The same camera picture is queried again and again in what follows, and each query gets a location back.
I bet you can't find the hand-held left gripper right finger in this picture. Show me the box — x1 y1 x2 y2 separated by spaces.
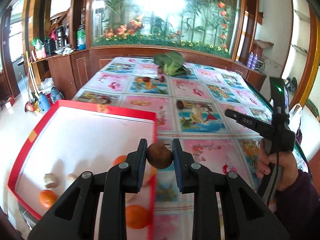
172 138 290 240

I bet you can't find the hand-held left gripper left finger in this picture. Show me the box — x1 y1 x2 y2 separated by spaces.
27 138 148 240

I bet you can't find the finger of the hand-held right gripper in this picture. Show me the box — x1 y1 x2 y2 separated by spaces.
224 108 275 135

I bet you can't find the brown round fruit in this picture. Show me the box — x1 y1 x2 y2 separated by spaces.
146 144 173 168

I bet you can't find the orange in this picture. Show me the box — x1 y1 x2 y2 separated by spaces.
125 204 153 230
39 189 58 209
114 155 128 166

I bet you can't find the red box with white inside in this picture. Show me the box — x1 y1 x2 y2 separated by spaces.
7 99 157 240

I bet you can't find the person's right forearm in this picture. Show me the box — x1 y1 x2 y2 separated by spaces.
274 169 320 240

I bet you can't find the person's right hand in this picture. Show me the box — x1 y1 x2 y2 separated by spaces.
256 139 298 192

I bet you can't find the cardboard box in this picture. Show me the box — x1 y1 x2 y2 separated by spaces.
254 39 274 49

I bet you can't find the green leafy vegetable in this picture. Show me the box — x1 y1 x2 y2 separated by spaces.
153 52 192 76

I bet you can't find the wooden cabinet counter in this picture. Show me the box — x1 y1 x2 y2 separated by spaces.
30 44 267 100

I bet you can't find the white plastic bag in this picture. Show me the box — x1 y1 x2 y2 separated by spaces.
40 77 54 90

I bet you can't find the red dustpan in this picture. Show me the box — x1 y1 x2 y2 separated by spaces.
24 100 37 112

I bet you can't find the flower decorated glass panel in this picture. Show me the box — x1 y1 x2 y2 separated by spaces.
89 0 244 60

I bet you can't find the green label water bottle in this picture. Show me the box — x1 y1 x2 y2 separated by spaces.
77 24 87 50

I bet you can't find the black kettle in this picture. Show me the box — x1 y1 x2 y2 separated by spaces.
44 38 57 55

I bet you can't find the green snack bag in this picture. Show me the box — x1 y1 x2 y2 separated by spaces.
31 37 43 50

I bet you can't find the yellow handled broom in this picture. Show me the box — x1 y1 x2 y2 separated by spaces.
26 51 38 99

